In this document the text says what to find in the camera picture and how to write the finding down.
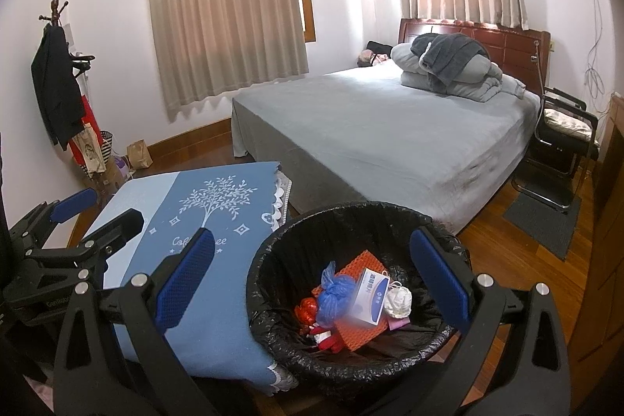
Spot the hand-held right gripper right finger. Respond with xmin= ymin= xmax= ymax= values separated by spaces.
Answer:
xmin=409 ymin=227 xmax=571 ymax=416

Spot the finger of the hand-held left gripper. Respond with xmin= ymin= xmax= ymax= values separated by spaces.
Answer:
xmin=7 ymin=188 xmax=98 ymax=246
xmin=29 ymin=208 xmax=145 ymax=273

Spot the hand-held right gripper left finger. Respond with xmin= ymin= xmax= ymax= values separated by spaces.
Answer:
xmin=53 ymin=227 xmax=215 ymax=416

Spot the white knotted plastic bag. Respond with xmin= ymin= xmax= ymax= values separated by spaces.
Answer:
xmin=383 ymin=282 xmax=413 ymax=318

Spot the white and blue box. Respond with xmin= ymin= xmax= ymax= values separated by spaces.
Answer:
xmin=344 ymin=269 xmax=392 ymax=326

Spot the large orange foam net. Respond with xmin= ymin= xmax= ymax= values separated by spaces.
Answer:
xmin=312 ymin=253 xmax=425 ymax=351

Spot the blue plastic bag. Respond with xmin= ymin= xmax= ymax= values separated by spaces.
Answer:
xmin=317 ymin=261 xmax=362 ymax=329

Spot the black lined trash bin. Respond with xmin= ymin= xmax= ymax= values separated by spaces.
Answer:
xmin=246 ymin=200 xmax=476 ymax=402

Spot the red paper packet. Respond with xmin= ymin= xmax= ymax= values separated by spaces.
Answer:
xmin=312 ymin=326 xmax=347 ymax=353

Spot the red plastic bag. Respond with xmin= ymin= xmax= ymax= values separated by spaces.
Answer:
xmin=294 ymin=297 xmax=320 ymax=329

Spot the red garment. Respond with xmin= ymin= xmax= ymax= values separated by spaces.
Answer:
xmin=68 ymin=97 xmax=98 ymax=168

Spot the cream printed tote bag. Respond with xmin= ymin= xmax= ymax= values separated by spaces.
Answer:
xmin=80 ymin=124 xmax=105 ymax=175

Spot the striped bag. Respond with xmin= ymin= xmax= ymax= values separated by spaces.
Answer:
xmin=95 ymin=131 xmax=114 ymax=173

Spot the brown paper bag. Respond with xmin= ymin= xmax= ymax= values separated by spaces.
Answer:
xmin=128 ymin=139 xmax=153 ymax=169

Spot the black coat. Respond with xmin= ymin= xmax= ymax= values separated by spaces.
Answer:
xmin=30 ymin=25 xmax=86 ymax=152

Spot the grey floor mat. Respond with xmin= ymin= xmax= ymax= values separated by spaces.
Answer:
xmin=502 ymin=192 xmax=583 ymax=262

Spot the black clothes hanger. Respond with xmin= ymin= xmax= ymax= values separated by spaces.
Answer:
xmin=68 ymin=53 xmax=96 ymax=78

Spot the bed with grey sheet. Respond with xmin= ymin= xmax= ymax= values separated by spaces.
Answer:
xmin=230 ymin=55 xmax=542 ymax=236

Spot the black metal chair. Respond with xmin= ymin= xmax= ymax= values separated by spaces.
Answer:
xmin=512 ymin=87 xmax=601 ymax=214

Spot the wooden desk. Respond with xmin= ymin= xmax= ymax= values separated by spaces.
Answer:
xmin=568 ymin=90 xmax=624 ymax=416

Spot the wooden coat rack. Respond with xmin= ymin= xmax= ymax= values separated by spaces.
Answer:
xmin=39 ymin=0 xmax=105 ymax=183

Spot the folded grey duvet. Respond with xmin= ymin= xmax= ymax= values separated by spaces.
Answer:
xmin=390 ymin=38 xmax=505 ymax=104

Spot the patterned chair cushion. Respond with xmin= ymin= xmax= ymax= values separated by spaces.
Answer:
xmin=543 ymin=108 xmax=593 ymax=139

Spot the grey pillow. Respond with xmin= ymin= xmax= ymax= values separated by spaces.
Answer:
xmin=502 ymin=74 xmax=528 ymax=100

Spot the dark grey towel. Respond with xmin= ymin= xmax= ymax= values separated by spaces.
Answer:
xmin=409 ymin=32 xmax=491 ymax=88

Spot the pink bundle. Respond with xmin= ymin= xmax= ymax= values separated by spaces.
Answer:
xmin=358 ymin=48 xmax=391 ymax=68

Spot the wide beige curtain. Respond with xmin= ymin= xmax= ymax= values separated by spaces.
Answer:
xmin=146 ymin=0 xmax=313 ymax=122

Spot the black bag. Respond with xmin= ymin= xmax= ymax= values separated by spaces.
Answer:
xmin=365 ymin=40 xmax=401 ymax=58

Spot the wooden headboard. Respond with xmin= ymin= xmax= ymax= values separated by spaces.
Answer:
xmin=399 ymin=18 xmax=551 ymax=97

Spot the white wall cable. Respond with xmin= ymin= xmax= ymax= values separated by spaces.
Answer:
xmin=575 ymin=0 xmax=610 ymax=105

